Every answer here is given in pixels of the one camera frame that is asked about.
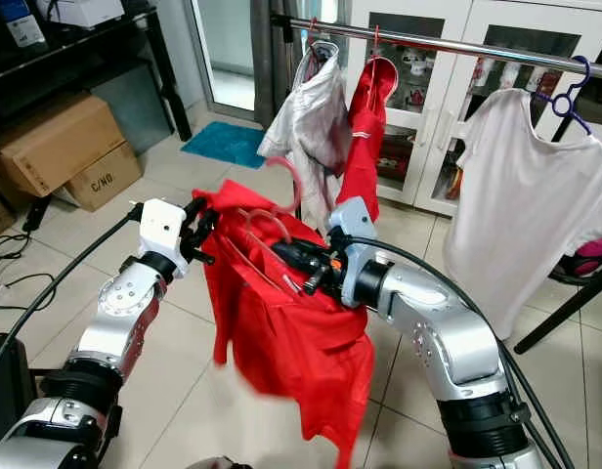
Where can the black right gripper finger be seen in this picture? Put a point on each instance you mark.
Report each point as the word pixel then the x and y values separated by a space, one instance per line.
pixel 291 254
pixel 316 284

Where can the red shirt small logo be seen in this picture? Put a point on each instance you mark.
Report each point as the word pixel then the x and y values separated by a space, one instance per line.
pixel 281 342

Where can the red clothes hanger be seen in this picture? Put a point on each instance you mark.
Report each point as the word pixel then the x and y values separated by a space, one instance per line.
pixel 300 186
pixel 311 32
pixel 376 44

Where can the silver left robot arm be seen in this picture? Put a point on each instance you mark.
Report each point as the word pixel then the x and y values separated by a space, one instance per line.
pixel 125 313

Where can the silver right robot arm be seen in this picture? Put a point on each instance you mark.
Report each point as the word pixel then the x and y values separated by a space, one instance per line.
pixel 448 332

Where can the purple clothes hanger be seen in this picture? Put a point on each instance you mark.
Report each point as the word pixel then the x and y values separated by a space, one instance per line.
pixel 575 93

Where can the blue floor mat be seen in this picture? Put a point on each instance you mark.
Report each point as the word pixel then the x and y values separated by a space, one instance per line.
pixel 223 145

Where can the small printed cardboard box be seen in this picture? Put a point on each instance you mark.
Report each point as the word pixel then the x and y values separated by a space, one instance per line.
pixel 106 178

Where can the red polo shirt striped collar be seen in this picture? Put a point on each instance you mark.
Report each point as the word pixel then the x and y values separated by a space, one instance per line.
pixel 362 147

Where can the white striped shirt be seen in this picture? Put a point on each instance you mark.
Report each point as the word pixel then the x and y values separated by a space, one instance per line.
pixel 296 127

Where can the grey panel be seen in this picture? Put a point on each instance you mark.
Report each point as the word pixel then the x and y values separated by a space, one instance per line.
pixel 130 107

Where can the black power adapter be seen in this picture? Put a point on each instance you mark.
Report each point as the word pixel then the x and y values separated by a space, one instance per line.
pixel 36 215

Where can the large cardboard box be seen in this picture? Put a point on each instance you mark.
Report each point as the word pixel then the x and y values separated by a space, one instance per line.
pixel 62 142

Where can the glass sliding door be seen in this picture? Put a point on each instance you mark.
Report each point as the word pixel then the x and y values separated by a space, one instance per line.
pixel 223 49

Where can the grey curtain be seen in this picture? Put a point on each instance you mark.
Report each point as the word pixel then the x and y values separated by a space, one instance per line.
pixel 267 49

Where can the black desk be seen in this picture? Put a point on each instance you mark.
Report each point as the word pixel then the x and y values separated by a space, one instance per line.
pixel 66 44

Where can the black chair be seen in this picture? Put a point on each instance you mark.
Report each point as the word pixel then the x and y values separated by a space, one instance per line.
pixel 8 391

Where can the silver black clothes rack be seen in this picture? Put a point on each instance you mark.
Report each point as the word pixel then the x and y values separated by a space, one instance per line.
pixel 438 44

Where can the pink bag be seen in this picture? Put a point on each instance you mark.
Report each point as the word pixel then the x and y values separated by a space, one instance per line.
pixel 594 259

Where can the blue white box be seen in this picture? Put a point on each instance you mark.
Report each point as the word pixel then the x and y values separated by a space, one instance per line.
pixel 22 24

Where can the white glass-door cabinet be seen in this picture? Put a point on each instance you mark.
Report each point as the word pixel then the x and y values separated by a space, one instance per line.
pixel 487 20

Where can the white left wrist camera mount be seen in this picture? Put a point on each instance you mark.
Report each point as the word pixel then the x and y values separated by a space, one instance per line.
pixel 164 227

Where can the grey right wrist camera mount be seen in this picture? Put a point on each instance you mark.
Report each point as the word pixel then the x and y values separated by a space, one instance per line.
pixel 352 227

